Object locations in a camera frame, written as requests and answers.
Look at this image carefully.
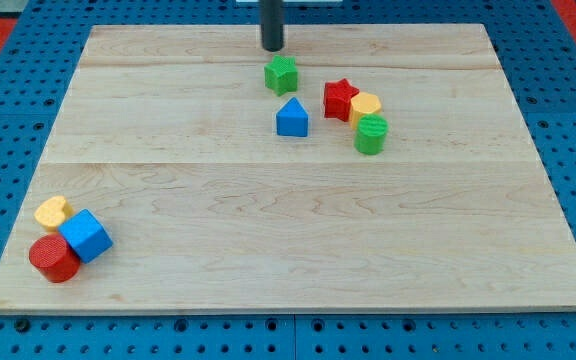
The yellow hexagon block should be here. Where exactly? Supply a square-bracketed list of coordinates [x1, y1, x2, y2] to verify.
[349, 92, 382, 130]

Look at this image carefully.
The blue triangle block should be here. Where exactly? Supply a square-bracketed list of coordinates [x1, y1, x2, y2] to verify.
[275, 97, 309, 137]

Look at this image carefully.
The light wooden board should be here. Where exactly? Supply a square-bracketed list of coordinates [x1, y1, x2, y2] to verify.
[0, 24, 576, 316]

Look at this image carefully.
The green cylinder block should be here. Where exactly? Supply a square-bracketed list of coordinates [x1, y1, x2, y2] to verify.
[354, 114, 389, 155]

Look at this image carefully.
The red star block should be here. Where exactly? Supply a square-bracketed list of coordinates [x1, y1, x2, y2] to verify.
[323, 78, 359, 122]

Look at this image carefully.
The green star block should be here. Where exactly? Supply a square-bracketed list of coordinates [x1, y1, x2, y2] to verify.
[264, 55, 298, 96]

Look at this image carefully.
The black cylindrical pointer rod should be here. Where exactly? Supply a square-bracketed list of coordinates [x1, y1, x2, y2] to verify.
[259, 0, 284, 52]

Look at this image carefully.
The blue cube block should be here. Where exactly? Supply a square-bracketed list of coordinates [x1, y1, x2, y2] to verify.
[58, 209, 113, 263]

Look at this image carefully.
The yellow heart block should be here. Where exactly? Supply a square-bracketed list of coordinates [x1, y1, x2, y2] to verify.
[33, 195, 74, 233]

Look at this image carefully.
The red cylinder block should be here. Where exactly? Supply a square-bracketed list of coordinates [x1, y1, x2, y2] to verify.
[28, 233, 81, 283]

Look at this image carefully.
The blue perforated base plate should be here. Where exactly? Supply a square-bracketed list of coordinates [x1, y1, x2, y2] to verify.
[0, 0, 576, 359]

